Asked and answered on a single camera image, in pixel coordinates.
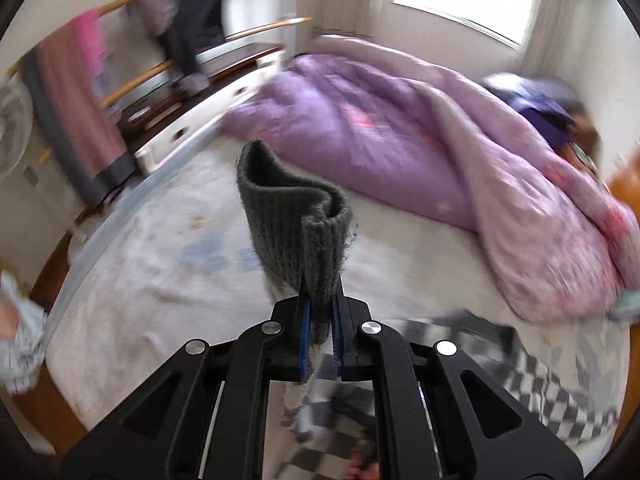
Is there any grey white checkered cardigan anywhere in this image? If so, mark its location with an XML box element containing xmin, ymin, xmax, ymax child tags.
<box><xmin>235</xmin><ymin>138</ymin><xmax>622</xmax><ymax>480</ymax></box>

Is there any dark purple clothes pile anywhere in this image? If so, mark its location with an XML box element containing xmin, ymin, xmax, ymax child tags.
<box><xmin>480</xmin><ymin>73</ymin><xmax>576</xmax><ymax>151</ymax></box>

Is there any wooden clothes rack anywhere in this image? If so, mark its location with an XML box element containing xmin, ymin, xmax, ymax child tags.
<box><xmin>34</xmin><ymin>0</ymin><xmax>308</xmax><ymax>180</ymax></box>

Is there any white floral bed mattress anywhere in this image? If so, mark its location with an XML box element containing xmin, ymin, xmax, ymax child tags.
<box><xmin>44</xmin><ymin>131</ymin><xmax>632</xmax><ymax>470</ymax></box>

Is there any patterned plastic bag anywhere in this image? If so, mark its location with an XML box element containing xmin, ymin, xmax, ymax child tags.
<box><xmin>1</xmin><ymin>270</ymin><xmax>47</xmax><ymax>394</ymax></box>

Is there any purple pink quilt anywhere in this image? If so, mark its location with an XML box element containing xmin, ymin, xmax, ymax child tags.
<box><xmin>222</xmin><ymin>36</ymin><xmax>639</xmax><ymax>323</ymax></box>

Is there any light blue pillow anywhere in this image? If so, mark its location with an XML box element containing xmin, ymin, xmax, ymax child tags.
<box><xmin>608</xmin><ymin>290</ymin><xmax>640</xmax><ymax>323</ymax></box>

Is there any white dark low cabinet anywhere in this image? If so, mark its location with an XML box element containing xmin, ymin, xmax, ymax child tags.
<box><xmin>119</xmin><ymin>42</ymin><xmax>285</xmax><ymax>176</ymax></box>

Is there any white electric fan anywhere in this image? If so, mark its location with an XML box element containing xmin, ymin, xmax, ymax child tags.
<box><xmin>0</xmin><ymin>77</ymin><xmax>34</xmax><ymax>179</ymax></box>

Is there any pink red hanging towel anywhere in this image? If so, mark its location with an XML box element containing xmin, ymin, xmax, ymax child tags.
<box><xmin>20</xmin><ymin>9</ymin><xmax>136</xmax><ymax>208</ymax></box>

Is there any dark hanging jacket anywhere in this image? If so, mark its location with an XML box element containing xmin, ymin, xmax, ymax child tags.
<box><xmin>127</xmin><ymin>0</ymin><xmax>226</xmax><ymax>96</ymax></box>

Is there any wooden bed frame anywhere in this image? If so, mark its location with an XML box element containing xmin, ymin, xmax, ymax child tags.
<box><xmin>8</xmin><ymin>144</ymin><xmax>640</xmax><ymax>456</ymax></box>

